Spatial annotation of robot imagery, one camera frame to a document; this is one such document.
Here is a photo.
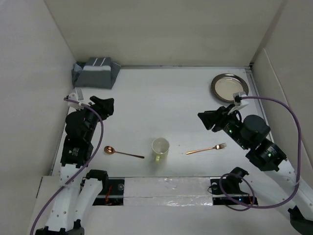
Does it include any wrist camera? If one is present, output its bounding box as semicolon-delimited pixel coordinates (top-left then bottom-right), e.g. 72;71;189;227
228;92;249;114
65;88;84;110

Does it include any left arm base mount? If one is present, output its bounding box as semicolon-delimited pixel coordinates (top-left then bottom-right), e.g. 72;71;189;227
93;177;125;206

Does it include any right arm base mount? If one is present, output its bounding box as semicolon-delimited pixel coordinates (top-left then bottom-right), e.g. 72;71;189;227
207;175;258;206

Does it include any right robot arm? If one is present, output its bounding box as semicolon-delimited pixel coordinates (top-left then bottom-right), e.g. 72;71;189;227
198;104;313;235

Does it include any copper fork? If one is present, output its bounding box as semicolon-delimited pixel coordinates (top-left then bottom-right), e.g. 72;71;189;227
186;143;227;155

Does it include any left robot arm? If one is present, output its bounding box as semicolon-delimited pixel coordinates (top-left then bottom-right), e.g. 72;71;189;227
30;94;114;235

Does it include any grey cloth placemat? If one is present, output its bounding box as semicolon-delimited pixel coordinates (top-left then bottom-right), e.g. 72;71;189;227
71;57;121;90

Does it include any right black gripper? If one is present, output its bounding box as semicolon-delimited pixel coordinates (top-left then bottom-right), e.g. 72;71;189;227
197;103;249;149

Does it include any copper spoon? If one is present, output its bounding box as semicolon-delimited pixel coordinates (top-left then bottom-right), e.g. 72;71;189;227
104;146;145;159

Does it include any round metal plate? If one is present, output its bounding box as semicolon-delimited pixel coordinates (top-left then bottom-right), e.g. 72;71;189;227
211;73;249;103

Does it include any yellow mug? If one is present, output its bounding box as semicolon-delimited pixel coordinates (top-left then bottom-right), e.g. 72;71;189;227
152;138;170;163

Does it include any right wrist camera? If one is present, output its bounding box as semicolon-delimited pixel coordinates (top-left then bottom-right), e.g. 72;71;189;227
228;92;249;114

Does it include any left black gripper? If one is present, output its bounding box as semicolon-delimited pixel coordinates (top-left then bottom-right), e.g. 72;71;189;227
76;96;113;140

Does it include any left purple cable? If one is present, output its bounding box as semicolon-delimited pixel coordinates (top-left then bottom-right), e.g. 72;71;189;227
29;97;105;235

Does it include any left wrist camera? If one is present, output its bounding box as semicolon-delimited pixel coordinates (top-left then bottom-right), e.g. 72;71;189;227
65;88;84;110

